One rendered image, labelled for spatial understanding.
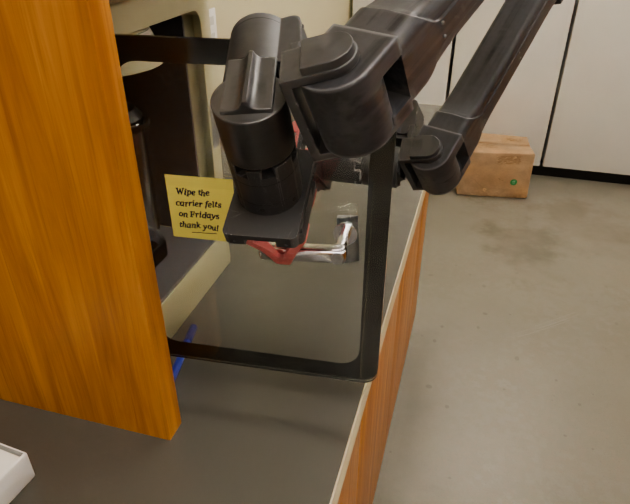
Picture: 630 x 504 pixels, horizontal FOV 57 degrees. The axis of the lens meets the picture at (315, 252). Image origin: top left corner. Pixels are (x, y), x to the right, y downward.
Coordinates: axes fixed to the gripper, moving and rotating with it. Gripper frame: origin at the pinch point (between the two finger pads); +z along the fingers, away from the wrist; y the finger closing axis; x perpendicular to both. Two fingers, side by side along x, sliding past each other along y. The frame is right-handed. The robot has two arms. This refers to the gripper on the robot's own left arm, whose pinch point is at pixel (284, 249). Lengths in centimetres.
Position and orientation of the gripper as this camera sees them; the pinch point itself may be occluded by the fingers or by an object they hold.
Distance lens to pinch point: 58.3
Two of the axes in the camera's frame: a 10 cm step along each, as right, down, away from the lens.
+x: 9.8, 0.8, -1.7
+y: -1.6, 8.2, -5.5
